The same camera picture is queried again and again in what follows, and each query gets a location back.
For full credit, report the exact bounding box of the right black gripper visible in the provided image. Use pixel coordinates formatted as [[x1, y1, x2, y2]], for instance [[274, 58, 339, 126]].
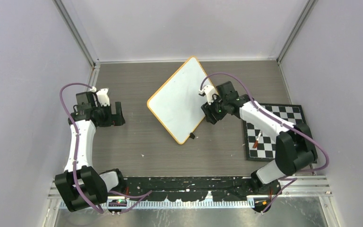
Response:
[[201, 94, 227, 125]]

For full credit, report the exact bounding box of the yellow framed whiteboard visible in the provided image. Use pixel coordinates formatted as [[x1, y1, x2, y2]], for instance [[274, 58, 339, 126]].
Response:
[[147, 56, 213, 145]]

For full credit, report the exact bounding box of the white red whiteboard marker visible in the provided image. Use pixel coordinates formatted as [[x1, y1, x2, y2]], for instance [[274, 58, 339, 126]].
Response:
[[252, 131, 262, 149]]

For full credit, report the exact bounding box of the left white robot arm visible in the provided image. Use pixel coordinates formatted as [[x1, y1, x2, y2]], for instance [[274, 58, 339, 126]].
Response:
[[54, 88, 126, 213]]

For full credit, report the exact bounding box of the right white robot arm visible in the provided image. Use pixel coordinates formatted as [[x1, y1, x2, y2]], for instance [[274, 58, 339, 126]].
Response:
[[199, 81, 318, 194]]

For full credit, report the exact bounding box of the black white chessboard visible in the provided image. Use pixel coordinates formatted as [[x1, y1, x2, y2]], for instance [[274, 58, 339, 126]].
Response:
[[242, 103, 319, 164]]

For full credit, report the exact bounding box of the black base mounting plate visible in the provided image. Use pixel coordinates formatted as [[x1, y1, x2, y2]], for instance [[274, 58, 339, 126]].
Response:
[[112, 176, 280, 202]]

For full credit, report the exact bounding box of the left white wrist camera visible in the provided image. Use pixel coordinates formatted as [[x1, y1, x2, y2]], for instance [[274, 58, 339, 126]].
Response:
[[96, 88, 111, 106]]

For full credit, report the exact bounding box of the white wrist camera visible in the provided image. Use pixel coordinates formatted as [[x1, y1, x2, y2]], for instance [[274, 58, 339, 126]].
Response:
[[199, 85, 216, 105], [96, 88, 111, 106]]

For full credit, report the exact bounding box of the wire whiteboard stand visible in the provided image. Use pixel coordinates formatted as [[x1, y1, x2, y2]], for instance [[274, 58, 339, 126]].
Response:
[[189, 133, 196, 140]]

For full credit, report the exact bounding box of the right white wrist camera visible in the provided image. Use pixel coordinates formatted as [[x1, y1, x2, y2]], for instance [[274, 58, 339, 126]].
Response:
[[199, 85, 216, 105]]

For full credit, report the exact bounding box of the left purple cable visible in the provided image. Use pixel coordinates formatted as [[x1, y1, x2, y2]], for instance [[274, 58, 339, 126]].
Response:
[[59, 82, 153, 215]]

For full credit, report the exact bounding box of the purple cable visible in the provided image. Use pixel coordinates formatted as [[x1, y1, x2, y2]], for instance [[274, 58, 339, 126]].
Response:
[[199, 72, 330, 216], [59, 82, 153, 215]]

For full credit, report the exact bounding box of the white slotted cable duct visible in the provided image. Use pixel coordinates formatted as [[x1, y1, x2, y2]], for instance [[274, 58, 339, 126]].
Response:
[[101, 198, 255, 210]]

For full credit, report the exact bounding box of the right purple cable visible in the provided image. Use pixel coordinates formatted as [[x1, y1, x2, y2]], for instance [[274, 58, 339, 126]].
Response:
[[199, 72, 330, 216]]

